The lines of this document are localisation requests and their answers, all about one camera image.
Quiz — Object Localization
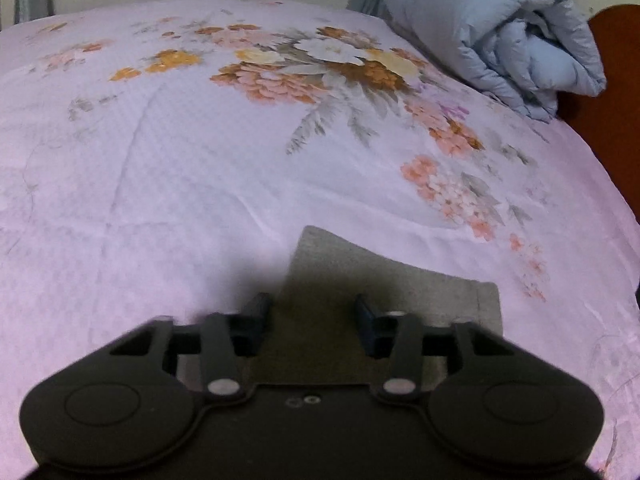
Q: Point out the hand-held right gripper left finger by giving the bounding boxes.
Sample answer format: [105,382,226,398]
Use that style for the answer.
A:
[107,292,274,399]

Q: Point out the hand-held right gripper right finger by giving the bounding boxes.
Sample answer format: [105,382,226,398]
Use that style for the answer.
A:
[354,294,523,399]

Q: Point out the grey-olive pants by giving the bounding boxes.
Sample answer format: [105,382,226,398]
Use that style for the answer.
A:
[250,225,503,387]

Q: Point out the pink floral bed sheet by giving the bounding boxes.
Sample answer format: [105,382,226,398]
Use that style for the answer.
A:
[0,0,640,480]

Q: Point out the light blue folded quilt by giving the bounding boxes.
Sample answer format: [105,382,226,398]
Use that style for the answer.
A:
[377,0,608,123]

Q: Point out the reddish-brown wooden headboard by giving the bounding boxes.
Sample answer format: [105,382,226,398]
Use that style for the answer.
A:
[557,4,640,211]

